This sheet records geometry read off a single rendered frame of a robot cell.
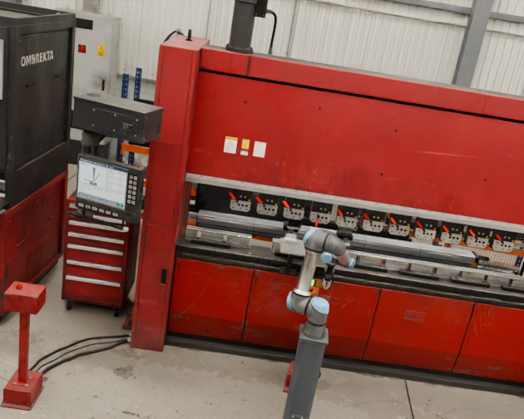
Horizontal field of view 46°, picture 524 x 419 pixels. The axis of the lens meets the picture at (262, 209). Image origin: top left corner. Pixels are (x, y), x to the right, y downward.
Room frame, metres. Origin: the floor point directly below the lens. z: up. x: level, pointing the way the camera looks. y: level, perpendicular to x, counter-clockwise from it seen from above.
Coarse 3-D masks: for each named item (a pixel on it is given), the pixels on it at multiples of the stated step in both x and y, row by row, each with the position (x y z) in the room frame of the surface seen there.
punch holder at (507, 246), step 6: (492, 234) 4.45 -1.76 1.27; (498, 234) 4.39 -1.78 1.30; (504, 234) 4.39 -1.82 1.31; (510, 234) 4.39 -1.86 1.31; (516, 234) 4.40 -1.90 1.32; (492, 240) 4.43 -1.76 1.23; (498, 240) 4.39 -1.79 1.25; (504, 240) 4.39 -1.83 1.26; (510, 240) 4.39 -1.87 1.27; (492, 246) 4.39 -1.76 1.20; (498, 246) 4.39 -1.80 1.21; (504, 246) 4.39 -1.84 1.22; (510, 246) 4.40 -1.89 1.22
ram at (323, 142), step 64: (192, 128) 4.30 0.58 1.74; (256, 128) 4.31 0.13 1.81; (320, 128) 4.33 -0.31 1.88; (384, 128) 4.35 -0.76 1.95; (448, 128) 4.37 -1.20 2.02; (512, 128) 4.39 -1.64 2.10; (320, 192) 4.34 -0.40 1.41; (384, 192) 4.35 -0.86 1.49; (448, 192) 4.37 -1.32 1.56; (512, 192) 4.39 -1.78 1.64
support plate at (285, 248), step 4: (280, 240) 4.29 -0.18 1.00; (284, 240) 4.31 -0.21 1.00; (296, 240) 4.35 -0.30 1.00; (280, 244) 4.21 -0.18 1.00; (284, 244) 4.23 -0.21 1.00; (288, 244) 4.24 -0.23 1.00; (292, 244) 4.25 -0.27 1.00; (296, 244) 4.26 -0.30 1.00; (280, 248) 4.15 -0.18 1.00; (284, 248) 4.17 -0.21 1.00; (288, 248) 4.18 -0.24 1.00; (292, 248) 4.19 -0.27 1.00; (296, 248) 4.20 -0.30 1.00; (300, 248) 4.21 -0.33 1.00; (280, 252) 4.09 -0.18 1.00; (284, 252) 4.09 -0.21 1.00; (288, 252) 4.10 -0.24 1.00; (292, 252) 4.11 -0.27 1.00; (296, 252) 4.13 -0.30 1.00; (300, 252) 4.14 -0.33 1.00
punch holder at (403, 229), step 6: (390, 216) 4.40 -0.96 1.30; (396, 216) 4.36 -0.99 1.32; (402, 216) 4.36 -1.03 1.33; (408, 216) 4.36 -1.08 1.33; (390, 222) 4.36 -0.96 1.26; (396, 222) 4.36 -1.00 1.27; (402, 222) 4.36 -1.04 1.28; (408, 222) 4.36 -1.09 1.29; (390, 228) 4.35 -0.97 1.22; (396, 228) 4.36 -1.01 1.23; (402, 228) 4.36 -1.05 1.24; (408, 228) 4.36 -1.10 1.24; (396, 234) 4.36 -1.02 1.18; (402, 234) 4.36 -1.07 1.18
